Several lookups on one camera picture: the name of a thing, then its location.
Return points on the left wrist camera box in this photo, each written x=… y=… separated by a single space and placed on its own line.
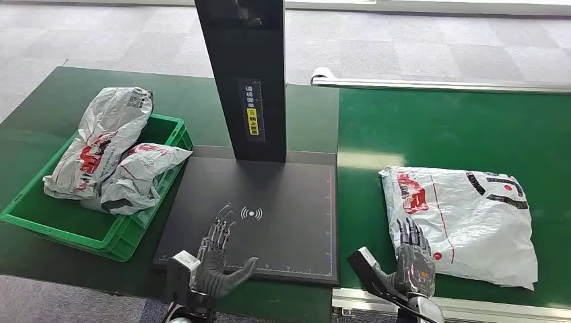
x=182 y=272

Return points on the white courier package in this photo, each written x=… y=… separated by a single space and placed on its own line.
x=473 y=223

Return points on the large white courier bag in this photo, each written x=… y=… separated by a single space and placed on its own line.
x=105 y=131

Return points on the black inbound scanner machine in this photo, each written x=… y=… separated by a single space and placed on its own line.
x=276 y=200

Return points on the silver conveyor side rail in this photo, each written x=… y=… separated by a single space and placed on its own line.
x=490 y=313
x=446 y=84

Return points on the green plastic crate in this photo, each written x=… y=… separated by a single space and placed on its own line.
x=67 y=225

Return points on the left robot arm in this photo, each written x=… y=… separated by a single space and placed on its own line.
x=189 y=310

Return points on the small white courier bag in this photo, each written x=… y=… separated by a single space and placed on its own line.
x=140 y=178

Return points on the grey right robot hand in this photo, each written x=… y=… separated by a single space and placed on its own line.
x=417 y=272

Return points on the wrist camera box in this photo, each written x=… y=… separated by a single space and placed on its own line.
x=182 y=272
x=370 y=269

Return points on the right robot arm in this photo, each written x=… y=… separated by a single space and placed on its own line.
x=421 y=312

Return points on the green conveyor belt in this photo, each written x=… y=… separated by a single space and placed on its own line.
x=446 y=129

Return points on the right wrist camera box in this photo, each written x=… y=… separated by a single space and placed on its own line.
x=370 y=269

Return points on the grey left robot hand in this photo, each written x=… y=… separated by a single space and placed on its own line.
x=214 y=274

